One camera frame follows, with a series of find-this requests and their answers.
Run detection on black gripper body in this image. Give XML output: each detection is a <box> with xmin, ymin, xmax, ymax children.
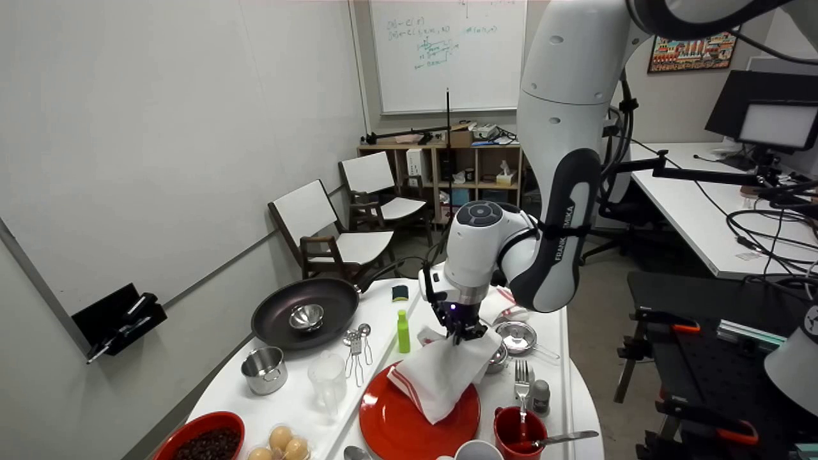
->
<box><xmin>422</xmin><ymin>267</ymin><xmax>487</xmax><ymax>339</ymax></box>

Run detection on white cloth with red stripes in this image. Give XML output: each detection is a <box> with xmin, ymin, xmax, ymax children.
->
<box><xmin>386</xmin><ymin>286</ymin><xmax>519</xmax><ymax>424</ymax></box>

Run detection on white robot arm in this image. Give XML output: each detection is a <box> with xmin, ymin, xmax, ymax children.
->
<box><xmin>425</xmin><ymin>0</ymin><xmax>818</xmax><ymax>339</ymax></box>

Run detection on red plate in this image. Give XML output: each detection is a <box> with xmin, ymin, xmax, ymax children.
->
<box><xmin>358</xmin><ymin>371</ymin><xmax>482</xmax><ymax>460</ymax></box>

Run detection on steel lidded pot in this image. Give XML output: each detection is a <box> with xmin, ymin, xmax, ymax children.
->
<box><xmin>487</xmin><ymin>345</ymin><xmax>510</xmax><ymax>376</ymax></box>

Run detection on green plastic bottle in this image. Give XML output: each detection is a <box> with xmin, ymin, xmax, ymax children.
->
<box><xmin>397</xmin><ymin>308</ymin><xmax>413</xmax><ymax>352</ymax></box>

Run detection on steel lid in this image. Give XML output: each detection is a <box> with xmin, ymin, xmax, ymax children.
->
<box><xmin>497</xmin><ymin>322</ymin><xmax>538</xmax><ymax>355</ymax></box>

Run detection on white pepper shaker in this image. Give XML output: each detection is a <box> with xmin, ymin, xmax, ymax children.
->
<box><xmin>514</xmin><ymin>359</ymin><xmax>532</xmax><ymax>404</ymax></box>

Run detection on grey salt shaker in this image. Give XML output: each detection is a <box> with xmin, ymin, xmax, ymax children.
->
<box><xmin>529</xmin><ymin>377</ymin><xmax>551</xmax><ymax>414</ymax></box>

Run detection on red mug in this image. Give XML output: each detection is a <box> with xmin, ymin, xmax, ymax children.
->
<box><xmin>494</xmin><ymin>407</ymin><xmax>547</xmax><ymax>460</ymax></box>

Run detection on clear plastic cup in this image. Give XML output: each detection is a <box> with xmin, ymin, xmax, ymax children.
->
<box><xmin>308</xmin><ymin>357</ymin><xmax>347</xmax><ymax>414</ymax></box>

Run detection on wooden shelf unit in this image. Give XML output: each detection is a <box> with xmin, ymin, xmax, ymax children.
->
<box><xmin>358</xmin><ymin>131</ymin><xmax>526</xmax><ymax>225</ymax></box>

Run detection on white folding chair near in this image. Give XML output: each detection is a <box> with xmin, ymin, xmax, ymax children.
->
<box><xmin>270</xmin><ymin>178</ymin><xmax>393</xmax><ymax>280</ymax></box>

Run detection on white folding chair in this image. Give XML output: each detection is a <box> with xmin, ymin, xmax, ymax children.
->
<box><xmin>340</xmin><ymin>151</ymin><xmax>427</xmax><ymax>229</ymax></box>
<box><xmin>270</xmin><ymin>178</ymin><xmax>393</xmax><ymax>280</ymax></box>

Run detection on small steel bowl in pan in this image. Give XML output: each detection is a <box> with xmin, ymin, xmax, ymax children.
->
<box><xmin>290</xmin><ymin>303</ymin><xmax>326</xmax><ymax>331</ymax></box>

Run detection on large dark frying pan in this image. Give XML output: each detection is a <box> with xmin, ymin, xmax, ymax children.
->
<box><xmin>250</xmin><ymin>276</ymin><xmax>393</xmax><ymax>352</ymax></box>

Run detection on metal spoon in mug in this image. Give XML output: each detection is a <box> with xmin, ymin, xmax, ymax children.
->
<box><xmin>519</xmin><ymin>430</ymin><xmax>602</xmax><ymax>450</ymax></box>

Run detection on white folding chair far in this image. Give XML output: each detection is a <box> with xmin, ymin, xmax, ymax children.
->
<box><xmin>340</xmin><ymin>151</ymin><xmax>427</xmax><ymax>229</ymax></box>

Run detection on small steel pot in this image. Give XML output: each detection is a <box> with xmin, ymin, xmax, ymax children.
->
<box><xmin>241</xmin><ymin>345</ymin><xmax>290</xmax><ymax>396</ymax></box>

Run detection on bread rolls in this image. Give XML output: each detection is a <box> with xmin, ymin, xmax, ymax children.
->
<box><xmin>249</xmin><ymin>426</ymin><xmax>313</xmax><ymax>460</ymax></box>

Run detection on red bowl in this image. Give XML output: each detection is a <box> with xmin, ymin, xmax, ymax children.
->
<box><xmin>151</xmin><ymin>412</ymin><xmax>246</xmax><ymax>460</ymax></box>

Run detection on white desk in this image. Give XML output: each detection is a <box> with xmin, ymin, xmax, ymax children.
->
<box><xmin>631</xmin><ymin>170</ymin><xmax>818</xmax><ymax>279</ymax></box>

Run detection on computer monitor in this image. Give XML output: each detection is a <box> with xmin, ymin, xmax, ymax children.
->
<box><xmin>705</xmin><ymin>60</ymin><xmax>818</xmax><ymax>173</ymax></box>

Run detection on wall whiteboard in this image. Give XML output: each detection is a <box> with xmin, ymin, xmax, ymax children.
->
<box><xmin>370</xmin><ymin>0</ymin><xmax>526</xmax><ymax>114</ymax></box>

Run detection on black wall tray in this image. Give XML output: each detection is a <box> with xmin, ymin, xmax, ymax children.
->
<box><xmin>74</xmin><ymin>284</ymin><xmax>167</xmax><ymax>362</ymax></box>

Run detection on camera on black boom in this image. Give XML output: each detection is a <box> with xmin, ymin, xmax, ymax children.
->
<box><xmin>617</xmin><ymin>151</ymin><xmax>818</xmax><ymax>216</ymax></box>

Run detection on framed wall picture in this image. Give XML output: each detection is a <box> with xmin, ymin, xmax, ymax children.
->
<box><xmin>647</xmin><ymin>33</ymin><xmax>737</xmax><ymax>73</ymax></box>

